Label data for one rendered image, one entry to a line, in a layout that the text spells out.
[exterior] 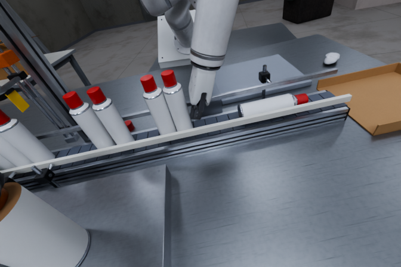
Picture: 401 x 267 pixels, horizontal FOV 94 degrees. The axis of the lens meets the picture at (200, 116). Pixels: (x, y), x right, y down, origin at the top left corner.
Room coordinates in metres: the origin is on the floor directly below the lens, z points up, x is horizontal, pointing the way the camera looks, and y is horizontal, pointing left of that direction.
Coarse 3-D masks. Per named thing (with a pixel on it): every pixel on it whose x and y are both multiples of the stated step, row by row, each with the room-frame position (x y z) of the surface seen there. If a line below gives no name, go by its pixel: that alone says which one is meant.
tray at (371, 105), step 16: (400, 64) 0.55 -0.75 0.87; (320, 80) 0.56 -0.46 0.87; (336, 80) 0.56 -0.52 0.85; (352, 80) 0.56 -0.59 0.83; (368, 80) 0.54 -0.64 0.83; (384, 80) 0.52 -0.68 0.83; (400, 80) 0.50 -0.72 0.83; (336, 96) 0.49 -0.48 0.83; (352, 96) 0.48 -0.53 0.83; (368, 96) 0.46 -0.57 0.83; (384, 96) 0.44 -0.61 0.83; (400, 96) 0.42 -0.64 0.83; (352, 112) 0.40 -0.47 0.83; (368, 112) 0.39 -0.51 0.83; (384, 112) 0.37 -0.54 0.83; (400, 112) 0.36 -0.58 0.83; (368, 128) 0.33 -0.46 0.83; (384, 128) 0.30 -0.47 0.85; (400, 128) 0.30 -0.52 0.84
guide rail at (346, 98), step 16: (272, 112) 0.40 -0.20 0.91; (288, 112) 0.39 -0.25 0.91; (192, 128) 0.41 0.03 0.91; (208, 128) 0.40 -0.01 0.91; (224, 128) 0.40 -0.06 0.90; (128, 144) 0.41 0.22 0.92; (144, 144) 0.40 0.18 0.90; (48, 160) 0.42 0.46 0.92; (64, 160) 0.41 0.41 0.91; (80, 160) 0.41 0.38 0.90
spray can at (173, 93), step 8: (168, 72) 0.44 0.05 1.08; (168, 80) 0.43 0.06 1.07; (176, 80) 0.44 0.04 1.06; (168, 88) 0.43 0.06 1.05; (176, 88) 0.43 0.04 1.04; (168, 96) 0.42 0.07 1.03; (176, 96) 0.42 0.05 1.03; (168, 104) 0.43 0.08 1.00; (176, 104) 0.42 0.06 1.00; (184, 104) 0.43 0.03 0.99; (176, 112) 0.42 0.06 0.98; (184, 112) 0.42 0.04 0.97; (176, 120) 0.42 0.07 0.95; (184, 120) 0.42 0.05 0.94; (176, 128) 0.44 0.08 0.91; (184, 128) 0.42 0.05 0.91
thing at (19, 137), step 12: (0, 120) 0.44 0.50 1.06; (12, 120) 0.46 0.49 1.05; (0, 132) 0.43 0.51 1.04; (12, 132) 0.43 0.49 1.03; (24, 132) 0.45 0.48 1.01; (12, 144) 0.43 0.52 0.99; (24, 144) 0.43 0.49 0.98; (36, 144) 0.45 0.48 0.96; (36, 156) 0.43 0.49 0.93; (48, 156) 0.44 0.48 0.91
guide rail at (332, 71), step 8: (320, 72) 0.47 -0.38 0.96; (328, 72) 0.47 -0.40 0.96; (336, 72) 0.47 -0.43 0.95; (280, 80) 0.48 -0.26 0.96; (288, 80) 0.47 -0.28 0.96; (296, 80) 0.47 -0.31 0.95; (248, 88) 0.48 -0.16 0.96; (256, 88) 0.47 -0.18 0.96; (264, 88) 0.47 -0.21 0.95; (216, 96) 0.47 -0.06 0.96; (224, 96) 0.47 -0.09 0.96; (232, 96) 0.47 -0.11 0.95; (136, 112) 0.49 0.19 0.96; (144, 112) 0.48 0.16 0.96; (64, 128) 0.49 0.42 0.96; (72, 128) 0.48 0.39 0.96; (80, 128) 0.48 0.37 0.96; (40, 136) 0.48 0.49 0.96; (48, 136) 0.48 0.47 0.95
